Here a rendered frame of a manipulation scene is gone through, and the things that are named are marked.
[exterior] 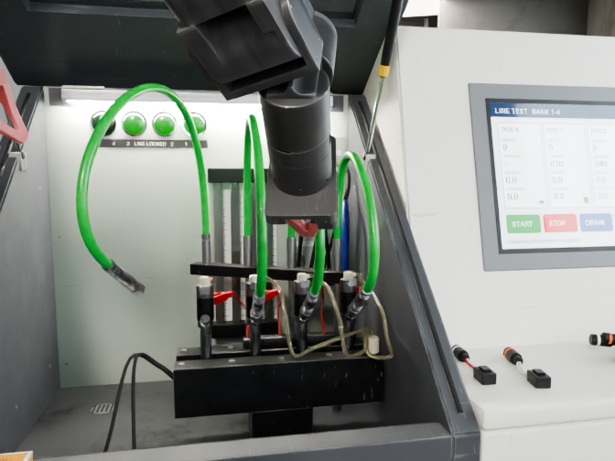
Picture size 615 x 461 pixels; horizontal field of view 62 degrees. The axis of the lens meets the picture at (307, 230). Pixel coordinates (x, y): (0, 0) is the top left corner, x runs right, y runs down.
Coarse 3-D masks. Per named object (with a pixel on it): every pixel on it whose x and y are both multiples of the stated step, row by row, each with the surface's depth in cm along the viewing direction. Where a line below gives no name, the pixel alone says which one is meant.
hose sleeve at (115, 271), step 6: (114, 264) 71; (108, 270) 70; (114, 270) 71; (120, 270) 72; (114, 276) 72; (120, 276) 73; (126, 276) 74; (132, 276) 76; (120, 282) 74; (126, 282) 74; (132, 282) 75; (138, 282) 77; (132, 288) 76
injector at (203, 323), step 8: (200, 296) 82; (208, 296) 82; (200, 304) 82; (208, 304) 83; (200, 312) 83; (208, 312) 83; (200, 320) 81; (208, 320) 81; (200, 328) 84; (208, 328) 84; (200, 336) 84; (208, 336) 84; (200, 344) 84; (208, 344) 84; (200, 352) 85; (208, 352) 84
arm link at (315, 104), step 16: (320, 64) 43; (304, 80) 40; (320, 80) 41; (272, 96) 39; (288, 96) 39; (304, 96) 39; (320, 96) 39; (272, 112) 40; (288, 112) 39; (304, 112) 39; (320, 112) 40; (272, 128) 41; (288, 128) 41; (304, 128) 41; (320, 128) 42; (272, 144) 43; (288, 144) 42; (304, 144) 42; (320, 144) 43
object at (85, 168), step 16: (128, 96) 74; (176, 96) 87; (112, 112) 70; (96, 128) 68; (192, 128) 94; (96, 144) 67; (192, 144) 97; (80, 176) 65; (80, 192) 64; (80, 208) 64; (208, 208) 101; (80, 224) 65; (208, 224) 102; (96, 256) 68
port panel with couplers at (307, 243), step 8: (336, 136) 112; (344, 136) 113; (336, 144) 113; (344, 144) 113; (336, 152) 113; (344, 152) 113; (336, 160) 113; (344, 184) 114; (344, 192) 114; (296, 232) 113; (328, 232) 115; (304, 240) 114; (312, 240) 114; (304, 248) 114; (312, 248) 114; (304, 256) 112
